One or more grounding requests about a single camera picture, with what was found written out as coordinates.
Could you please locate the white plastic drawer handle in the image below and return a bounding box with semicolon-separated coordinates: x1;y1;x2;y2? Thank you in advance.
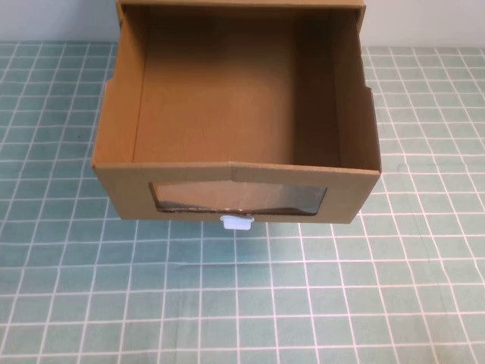
220;214;255;231

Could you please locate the cardboard drawer with window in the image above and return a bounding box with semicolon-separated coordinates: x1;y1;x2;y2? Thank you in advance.
90;4;381;223

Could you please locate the brown cardboard box shell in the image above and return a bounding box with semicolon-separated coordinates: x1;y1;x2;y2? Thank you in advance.
115;0;367;19

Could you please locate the green checkered tablecloth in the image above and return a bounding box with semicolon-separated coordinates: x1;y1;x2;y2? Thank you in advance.
0;40;485;364

